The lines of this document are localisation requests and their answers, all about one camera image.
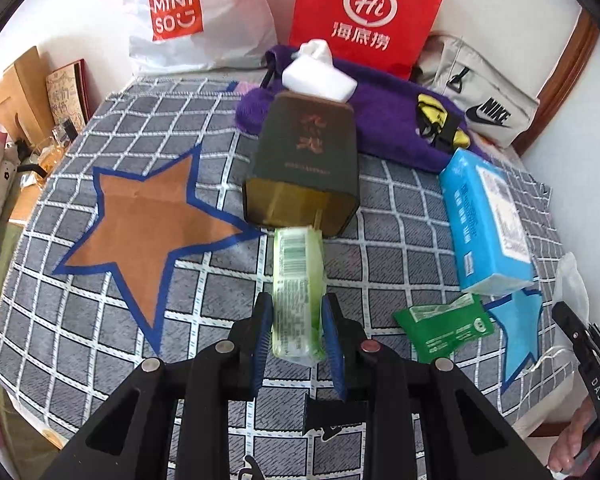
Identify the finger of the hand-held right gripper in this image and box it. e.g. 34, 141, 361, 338
551, 301, 593, 366

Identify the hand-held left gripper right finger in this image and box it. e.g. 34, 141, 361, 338
321, 292, 556, 480

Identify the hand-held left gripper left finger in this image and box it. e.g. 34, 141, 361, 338
42, 291, 275, 480

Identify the light green wipes pack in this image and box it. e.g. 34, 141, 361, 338
272, 226, 327, 365

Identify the blue tissue pack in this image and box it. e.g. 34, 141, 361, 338
439, 147, 536, 295

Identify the dark box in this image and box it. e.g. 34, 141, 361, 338
242, 91, 361, 238

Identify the person's right hand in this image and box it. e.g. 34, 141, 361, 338
547, 400, 600, 473

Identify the clear plastic bag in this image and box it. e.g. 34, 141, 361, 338
530, 252, 593, 376

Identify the green packet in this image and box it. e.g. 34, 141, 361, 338
393, 292, 496, 363

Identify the grey plaid blanket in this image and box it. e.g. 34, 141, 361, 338
0, 75, 563, 480

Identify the purple towel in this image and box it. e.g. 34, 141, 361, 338
236, 44, 486, 173

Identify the yellow pouch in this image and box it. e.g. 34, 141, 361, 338
416, 92, 471, 153

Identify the grey sling bag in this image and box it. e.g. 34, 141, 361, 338
412, 34, 541, 148

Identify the wooden headboard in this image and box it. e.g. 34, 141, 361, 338
510, 10, 600, 158

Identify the white tissue pack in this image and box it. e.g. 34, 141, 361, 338
281, 39, 357, 103

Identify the clear glass cup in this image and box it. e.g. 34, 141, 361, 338
27, 127, 73, 176

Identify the red framed book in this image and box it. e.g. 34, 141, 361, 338
45, 59, 92, 128

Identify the white plastic bag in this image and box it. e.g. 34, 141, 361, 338
122, 0, 278, 75

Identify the red paper bag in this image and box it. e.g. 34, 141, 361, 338
289, 0, 451, 81

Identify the wooden cabinet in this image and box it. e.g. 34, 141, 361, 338
0, 46, 56, 141

